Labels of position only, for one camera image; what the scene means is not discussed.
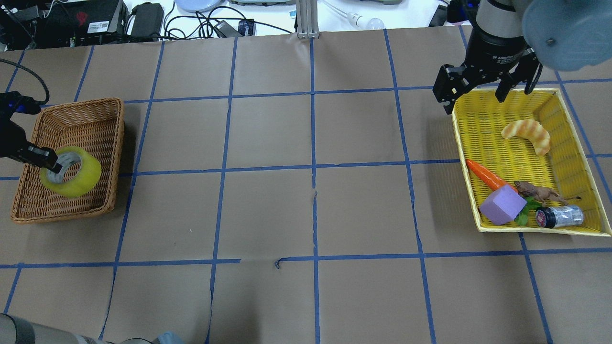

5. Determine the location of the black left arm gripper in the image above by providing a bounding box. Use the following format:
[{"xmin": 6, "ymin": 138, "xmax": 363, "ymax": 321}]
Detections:
[{"xmin": 0, "ymin": 92, "xmax": 63, "ymax": 173}]

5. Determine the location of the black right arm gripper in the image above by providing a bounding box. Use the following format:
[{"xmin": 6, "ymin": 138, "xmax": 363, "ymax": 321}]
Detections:
[{"xmin": 433, "ymin": 29, "xmax": 541, "ymax": 115}]

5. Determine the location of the yellow tape roll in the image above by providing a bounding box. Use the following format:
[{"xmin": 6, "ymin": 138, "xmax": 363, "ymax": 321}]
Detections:
[{"xmin": 39, "ymin": 146, "xmax": 101, "ymax": 198}]

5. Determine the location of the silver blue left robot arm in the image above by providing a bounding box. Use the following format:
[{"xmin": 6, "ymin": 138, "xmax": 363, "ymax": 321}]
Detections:
[{"xmin": 1, "ymin": 59, "xmax": 524, "ymax": 344}]

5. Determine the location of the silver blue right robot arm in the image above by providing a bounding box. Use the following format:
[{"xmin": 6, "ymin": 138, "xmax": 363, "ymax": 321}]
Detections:
[{"xmin": 433, "ymin": 0, "xmax": 612, "ymax": 114}]

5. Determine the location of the brown wicker basket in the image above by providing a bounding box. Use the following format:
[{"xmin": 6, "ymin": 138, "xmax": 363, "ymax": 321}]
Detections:
[{"xmin": 11, "ymin": 97, "xmax": 124, "ymax": 224}]

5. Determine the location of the yellow woven plastic basket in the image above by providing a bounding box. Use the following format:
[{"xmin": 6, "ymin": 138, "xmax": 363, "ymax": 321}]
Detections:
[{"xmin": 451, "ymin": 88, "xmax": 611, "ymax": 237}]

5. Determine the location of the toy croissant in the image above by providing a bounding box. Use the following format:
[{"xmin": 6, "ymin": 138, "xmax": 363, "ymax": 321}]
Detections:
[{"xmin": 501, "ymin": 119, "xmax": 551, "ymax": 156}]

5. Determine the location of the orange toy carrot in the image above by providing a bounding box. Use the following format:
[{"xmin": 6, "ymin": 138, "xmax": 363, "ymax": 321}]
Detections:
[{"xmin": 465, "ymin": 159, "xmax": 519, "ymax": 194}]

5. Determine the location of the light bulb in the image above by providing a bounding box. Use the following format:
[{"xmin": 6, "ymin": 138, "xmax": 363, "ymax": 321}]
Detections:
[{"xmin": 346, "ymin": 12, "xmax": 385, "ymax": 30}]

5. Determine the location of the purple foam block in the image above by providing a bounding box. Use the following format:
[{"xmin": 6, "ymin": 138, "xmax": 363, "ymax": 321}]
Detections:
[{"xmin": 479, "ymin": 185, "xmax": 527, "ymax": 225}]

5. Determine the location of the small dark spice jar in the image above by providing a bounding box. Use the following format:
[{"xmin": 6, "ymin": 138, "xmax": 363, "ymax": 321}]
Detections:
[{"xmin": 535, "ymin": 205, "xmax": 584, "ymax": 228}]

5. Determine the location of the black power adapter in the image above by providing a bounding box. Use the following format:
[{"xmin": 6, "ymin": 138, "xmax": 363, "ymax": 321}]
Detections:
[{"xmin": 129, "ymin": 2, "xmax": 164, "ymax": 42}]

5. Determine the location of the blue plate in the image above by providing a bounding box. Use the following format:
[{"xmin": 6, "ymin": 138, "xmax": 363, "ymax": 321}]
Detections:
[{"xmin": 174, "ymin": 0, "xmax": 223, "ymax": 13}]

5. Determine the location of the aluminium frame post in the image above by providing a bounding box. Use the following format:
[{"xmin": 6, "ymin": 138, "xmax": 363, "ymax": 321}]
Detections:
[{"xmin": 295, "ymin": 0, "xmax": 320, "ymax": 39}]

